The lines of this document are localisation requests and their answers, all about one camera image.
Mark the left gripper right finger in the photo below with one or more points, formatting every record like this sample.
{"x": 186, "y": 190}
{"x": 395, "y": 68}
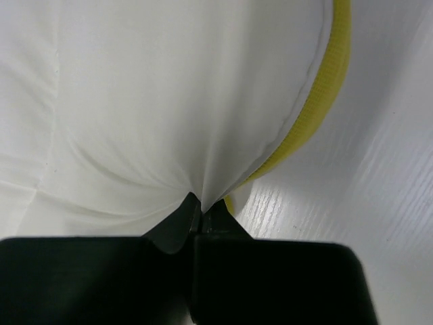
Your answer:
{"x": 237, "y": 279}

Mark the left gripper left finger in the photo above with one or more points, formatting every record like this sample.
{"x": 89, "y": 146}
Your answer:
{"x": 97, "y": 280}

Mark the white pillow with yellow edge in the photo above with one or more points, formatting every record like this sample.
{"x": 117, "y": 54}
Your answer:
{"x": 113, "y": 111}

